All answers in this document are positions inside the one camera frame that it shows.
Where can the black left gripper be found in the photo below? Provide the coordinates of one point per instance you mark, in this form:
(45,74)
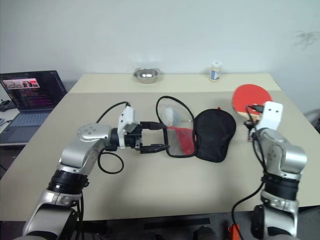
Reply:
(132,140)

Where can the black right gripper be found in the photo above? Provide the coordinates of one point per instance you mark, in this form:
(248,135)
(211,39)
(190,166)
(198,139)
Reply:
(254,126)

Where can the red table tennis paddle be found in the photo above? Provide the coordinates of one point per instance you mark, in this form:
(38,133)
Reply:
(250,96)

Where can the black paddle case clear flap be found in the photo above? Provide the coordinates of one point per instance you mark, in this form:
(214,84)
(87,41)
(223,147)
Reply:
(212,135)

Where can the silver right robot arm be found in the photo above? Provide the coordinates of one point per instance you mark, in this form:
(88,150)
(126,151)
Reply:
(280,160)

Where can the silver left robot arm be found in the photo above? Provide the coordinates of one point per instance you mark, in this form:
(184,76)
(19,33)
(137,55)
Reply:
(82,147)

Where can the red card in case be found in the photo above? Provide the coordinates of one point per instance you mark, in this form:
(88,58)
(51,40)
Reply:
(186,140)

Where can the small white bottle blue label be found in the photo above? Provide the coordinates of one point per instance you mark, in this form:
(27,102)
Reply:
(215,71)

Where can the stainless steel bowl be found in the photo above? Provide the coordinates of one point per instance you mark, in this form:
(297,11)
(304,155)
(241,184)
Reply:
(147,75)

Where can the dark chair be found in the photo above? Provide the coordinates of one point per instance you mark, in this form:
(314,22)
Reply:
(313,118)

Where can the black flat strip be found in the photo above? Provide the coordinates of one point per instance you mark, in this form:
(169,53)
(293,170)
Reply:
(176,223)

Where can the orange plastic part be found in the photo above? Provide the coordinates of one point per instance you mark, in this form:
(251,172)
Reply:
(234,231)

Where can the dark rounded shape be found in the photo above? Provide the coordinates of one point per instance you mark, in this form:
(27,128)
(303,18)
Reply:
(205,233)

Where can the open laptop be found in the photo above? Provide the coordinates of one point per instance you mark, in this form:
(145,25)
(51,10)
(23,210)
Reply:
(30,100)

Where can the black device on desk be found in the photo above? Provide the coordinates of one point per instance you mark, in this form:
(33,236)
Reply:
(5,105)

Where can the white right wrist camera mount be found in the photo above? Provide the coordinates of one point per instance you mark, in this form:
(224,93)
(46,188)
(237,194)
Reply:
(271,115)

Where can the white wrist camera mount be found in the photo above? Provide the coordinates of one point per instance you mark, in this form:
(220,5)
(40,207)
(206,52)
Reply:
(271,115)
(126,118)

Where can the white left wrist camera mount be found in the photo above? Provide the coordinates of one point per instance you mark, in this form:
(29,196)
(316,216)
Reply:
(126,118)

